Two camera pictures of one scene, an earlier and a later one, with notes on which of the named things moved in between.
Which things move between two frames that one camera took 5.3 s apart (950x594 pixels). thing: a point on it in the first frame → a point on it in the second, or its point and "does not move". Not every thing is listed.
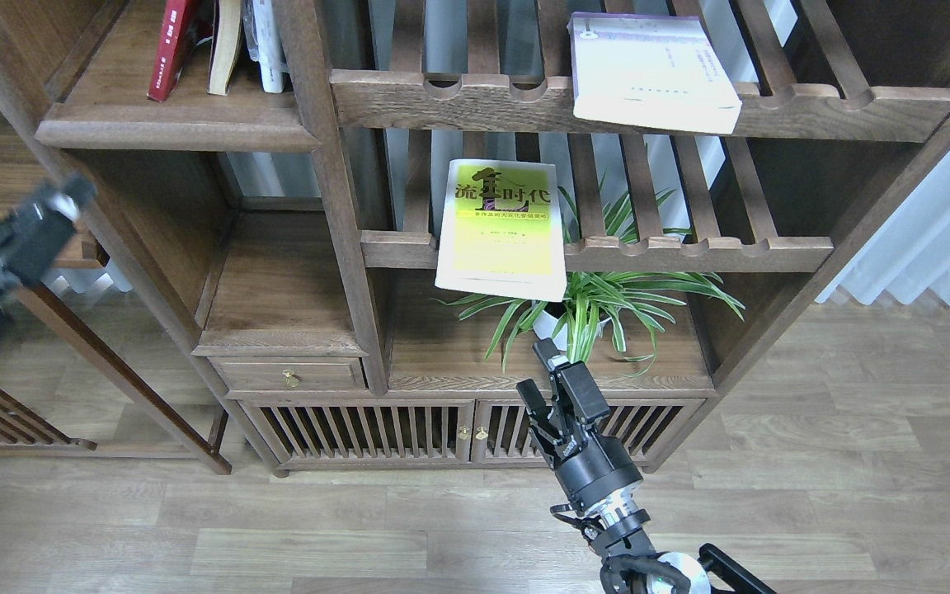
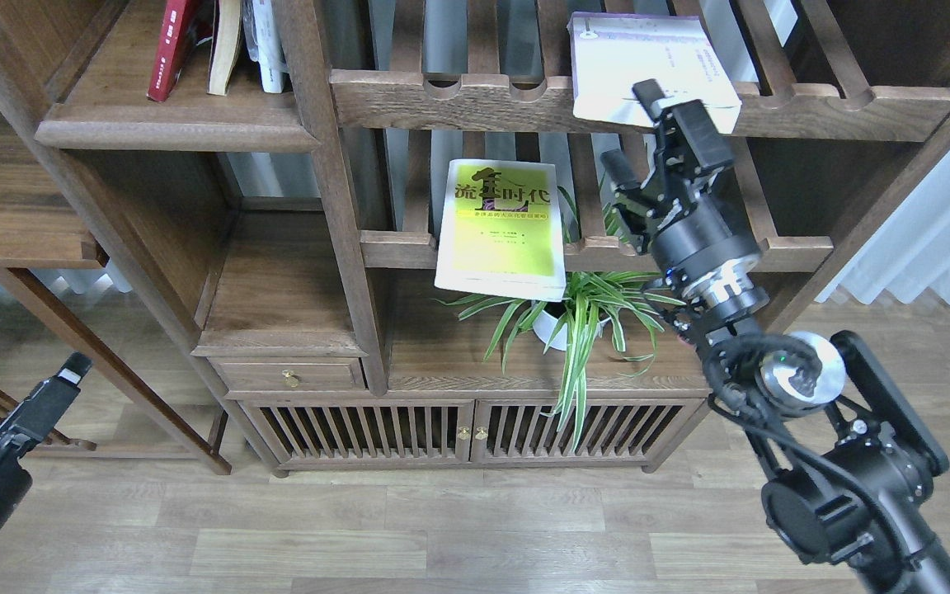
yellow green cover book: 500,232 does not move
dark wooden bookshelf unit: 366,213 does not move
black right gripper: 591,467 → 693,240
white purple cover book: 651,70 does not move
